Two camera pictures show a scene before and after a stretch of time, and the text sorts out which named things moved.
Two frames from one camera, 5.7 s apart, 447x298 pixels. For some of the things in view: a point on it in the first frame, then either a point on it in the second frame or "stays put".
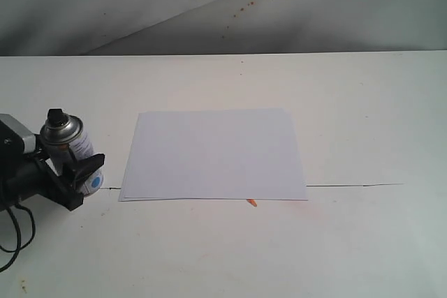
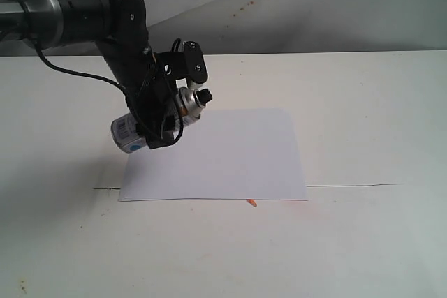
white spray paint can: x=67 y=130 -> x=124 y=134
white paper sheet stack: x=204 y=155 stays put
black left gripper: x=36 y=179 -> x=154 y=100
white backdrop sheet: x=76 y=9 stays put
